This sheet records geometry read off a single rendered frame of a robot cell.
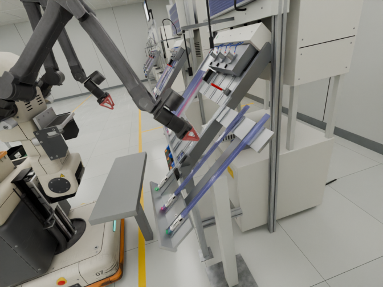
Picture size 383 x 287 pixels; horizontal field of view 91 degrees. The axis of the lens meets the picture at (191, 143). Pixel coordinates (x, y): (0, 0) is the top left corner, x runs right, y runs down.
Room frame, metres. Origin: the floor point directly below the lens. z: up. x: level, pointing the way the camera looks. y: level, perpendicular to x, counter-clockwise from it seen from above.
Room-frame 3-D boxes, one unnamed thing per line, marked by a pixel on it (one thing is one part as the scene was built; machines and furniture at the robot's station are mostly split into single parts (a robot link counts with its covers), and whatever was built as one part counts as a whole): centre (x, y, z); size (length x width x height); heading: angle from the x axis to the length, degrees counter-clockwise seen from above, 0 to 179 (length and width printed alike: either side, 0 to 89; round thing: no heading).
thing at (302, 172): (1.24, -0.49, 0.31); 0.70 x 0.65 x 0.62; 9
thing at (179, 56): (2.63, -0.09, 0.66); 1.01 x 0.73 x 1.31; 99
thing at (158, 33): (5.88, 0.25, 0.95); 1.36 x 0.82 x 1.90; 99
